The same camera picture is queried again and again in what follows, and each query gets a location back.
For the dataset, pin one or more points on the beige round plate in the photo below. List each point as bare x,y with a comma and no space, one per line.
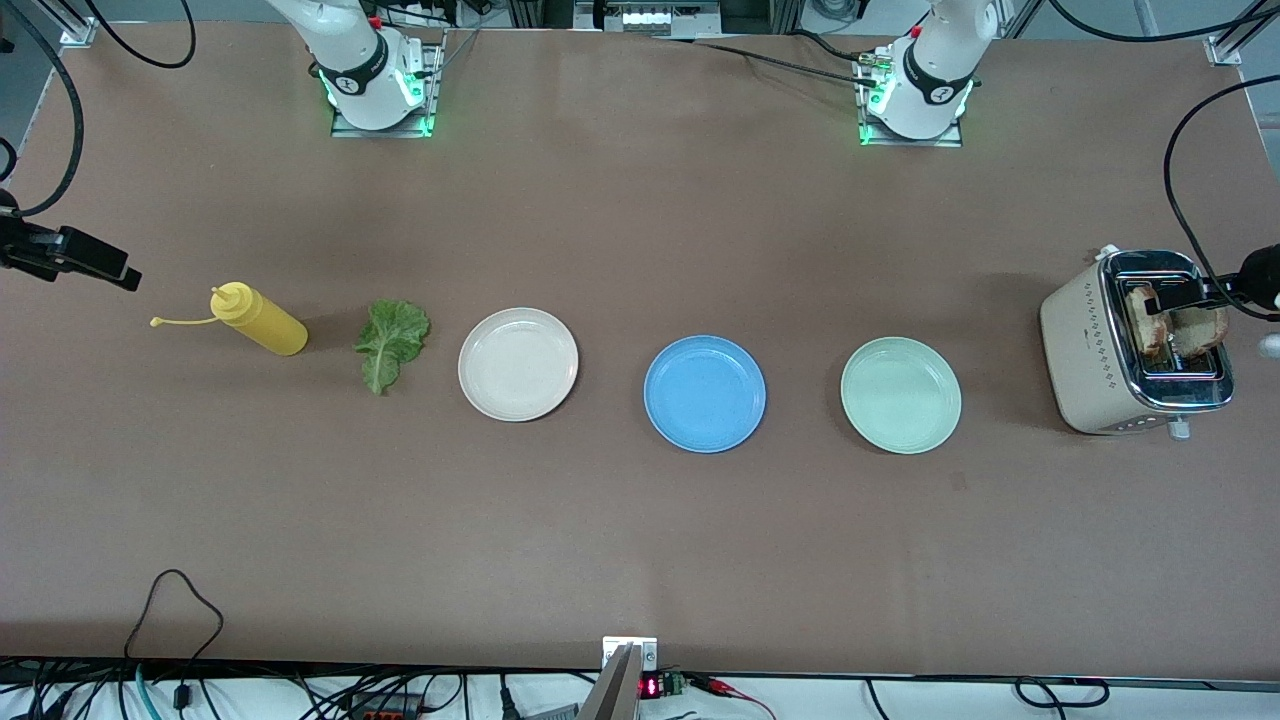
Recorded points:
518,365

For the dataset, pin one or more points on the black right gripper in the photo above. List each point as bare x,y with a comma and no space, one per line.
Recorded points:
20,246

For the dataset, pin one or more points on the light green round plate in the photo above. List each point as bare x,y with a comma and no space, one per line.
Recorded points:
900,395

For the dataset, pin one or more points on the red digit display board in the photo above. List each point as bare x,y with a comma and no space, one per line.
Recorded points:
655,686

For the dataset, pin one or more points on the orange connector block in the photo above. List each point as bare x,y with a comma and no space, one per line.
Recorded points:
390,713

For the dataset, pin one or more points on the yellow mustard squeeze bottle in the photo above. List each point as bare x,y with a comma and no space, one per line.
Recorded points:
265,325

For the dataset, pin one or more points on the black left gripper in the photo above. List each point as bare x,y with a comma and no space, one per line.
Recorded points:
1259,276

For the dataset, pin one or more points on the grey lit control box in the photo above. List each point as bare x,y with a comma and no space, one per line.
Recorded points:
645,18

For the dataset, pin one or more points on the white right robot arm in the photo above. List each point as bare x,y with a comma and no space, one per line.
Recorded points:
360,50

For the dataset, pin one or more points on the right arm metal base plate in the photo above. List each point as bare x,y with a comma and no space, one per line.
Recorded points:
345,130

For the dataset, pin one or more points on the aluminium frame corner bracket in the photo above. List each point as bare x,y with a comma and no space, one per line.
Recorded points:
1222,50
78,35

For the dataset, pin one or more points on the white metal bracket plate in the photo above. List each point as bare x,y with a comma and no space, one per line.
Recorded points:
645,650

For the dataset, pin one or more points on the green lettuce leaf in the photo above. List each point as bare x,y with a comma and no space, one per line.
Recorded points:
395,335

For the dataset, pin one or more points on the grey aluminium camera post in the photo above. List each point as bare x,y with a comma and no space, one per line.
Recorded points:
610,695

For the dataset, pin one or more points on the small black adapter plug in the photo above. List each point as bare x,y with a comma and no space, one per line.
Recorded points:
182,695

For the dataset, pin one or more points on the beige chrome toaster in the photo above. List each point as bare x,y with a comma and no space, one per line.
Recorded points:
1085,350

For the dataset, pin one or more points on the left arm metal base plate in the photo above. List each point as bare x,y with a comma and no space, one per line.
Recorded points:
945,142

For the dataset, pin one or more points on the brown bread slice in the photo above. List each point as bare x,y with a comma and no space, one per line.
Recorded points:
1200,335
1138,325

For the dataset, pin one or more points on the blue round plate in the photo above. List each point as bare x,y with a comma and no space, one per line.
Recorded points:
705,395

